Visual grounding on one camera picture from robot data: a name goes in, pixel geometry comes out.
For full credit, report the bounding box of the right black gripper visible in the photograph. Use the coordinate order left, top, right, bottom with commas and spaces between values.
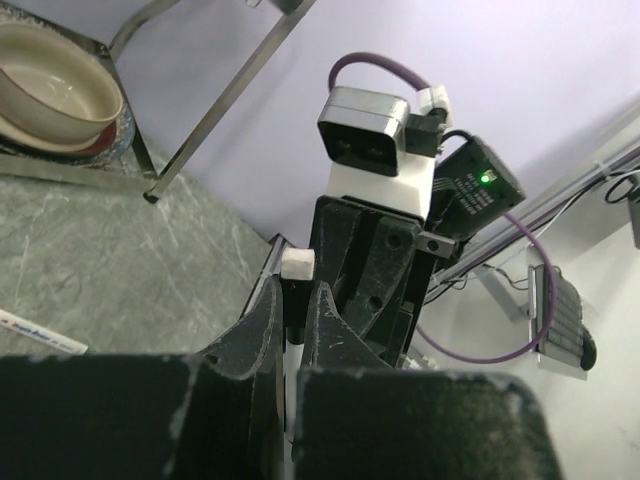
309, 195, 460, 367

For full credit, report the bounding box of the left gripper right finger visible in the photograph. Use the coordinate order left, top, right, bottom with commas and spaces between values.
294, 282, 563, 479

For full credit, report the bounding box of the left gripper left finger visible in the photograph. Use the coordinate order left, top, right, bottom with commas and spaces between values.
1, 278, 284, 479

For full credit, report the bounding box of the black pen cap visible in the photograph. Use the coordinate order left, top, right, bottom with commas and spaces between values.
280, 247, 315, 345

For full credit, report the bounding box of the white thin pen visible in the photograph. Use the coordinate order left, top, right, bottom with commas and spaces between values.
284, 341, 304, 479

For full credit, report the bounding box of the white red acrylic marker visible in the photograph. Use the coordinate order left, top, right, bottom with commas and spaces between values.
1, 310, 88, 355

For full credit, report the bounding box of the steel dish rack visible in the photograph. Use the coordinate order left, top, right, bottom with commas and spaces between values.
0, 0, 316, 204

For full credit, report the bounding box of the grey foot pedal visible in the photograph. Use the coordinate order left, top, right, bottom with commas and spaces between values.
528, 264, 597, 378

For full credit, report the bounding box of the glass patterned plate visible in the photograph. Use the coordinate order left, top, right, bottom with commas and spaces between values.
1, 102, 136, 165

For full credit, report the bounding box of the red rimmed plate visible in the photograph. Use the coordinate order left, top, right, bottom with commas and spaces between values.
1, 117, 117, 157

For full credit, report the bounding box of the beige bowl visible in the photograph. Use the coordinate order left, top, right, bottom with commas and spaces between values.
1, 21, 124, 145

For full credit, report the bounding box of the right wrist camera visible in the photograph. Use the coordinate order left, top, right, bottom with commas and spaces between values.
317, 85, 453, 221

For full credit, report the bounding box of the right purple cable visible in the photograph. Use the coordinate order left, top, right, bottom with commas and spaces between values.
330, 51, 557, 363

